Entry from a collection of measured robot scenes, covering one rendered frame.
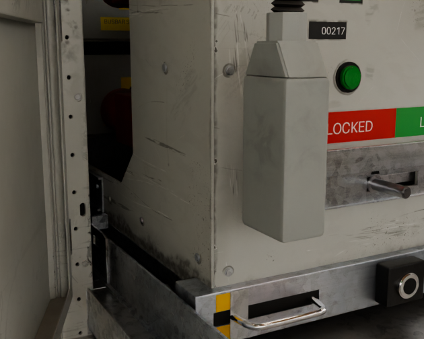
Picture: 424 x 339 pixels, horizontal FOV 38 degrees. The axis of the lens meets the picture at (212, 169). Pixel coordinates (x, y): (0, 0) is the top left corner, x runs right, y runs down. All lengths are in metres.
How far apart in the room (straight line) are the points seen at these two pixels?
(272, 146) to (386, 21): 0.26
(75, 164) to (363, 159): 0.37
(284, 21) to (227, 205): 0.20
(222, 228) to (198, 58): 0.17
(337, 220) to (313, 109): 0.22
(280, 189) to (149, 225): 0.30
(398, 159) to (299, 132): 0.21
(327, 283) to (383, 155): 0.16
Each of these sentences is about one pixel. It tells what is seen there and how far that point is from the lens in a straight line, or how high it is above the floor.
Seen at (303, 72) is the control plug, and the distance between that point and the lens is 0.53.
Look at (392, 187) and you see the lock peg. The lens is 0.72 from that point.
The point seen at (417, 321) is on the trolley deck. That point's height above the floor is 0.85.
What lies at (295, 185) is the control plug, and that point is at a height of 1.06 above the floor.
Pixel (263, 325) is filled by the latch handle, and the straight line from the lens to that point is 0.64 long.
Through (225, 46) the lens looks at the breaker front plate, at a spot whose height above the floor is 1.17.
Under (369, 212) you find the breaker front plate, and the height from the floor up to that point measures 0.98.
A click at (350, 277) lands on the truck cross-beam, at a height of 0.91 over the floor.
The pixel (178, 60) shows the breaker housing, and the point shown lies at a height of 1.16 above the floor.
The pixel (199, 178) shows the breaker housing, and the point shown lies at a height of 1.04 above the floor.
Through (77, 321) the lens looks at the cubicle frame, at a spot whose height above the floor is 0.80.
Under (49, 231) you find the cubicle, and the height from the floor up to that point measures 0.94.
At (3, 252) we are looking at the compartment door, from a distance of 0.61.
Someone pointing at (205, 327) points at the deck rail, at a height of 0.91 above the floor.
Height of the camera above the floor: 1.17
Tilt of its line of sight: 11 degrees down
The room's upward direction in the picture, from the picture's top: straight up
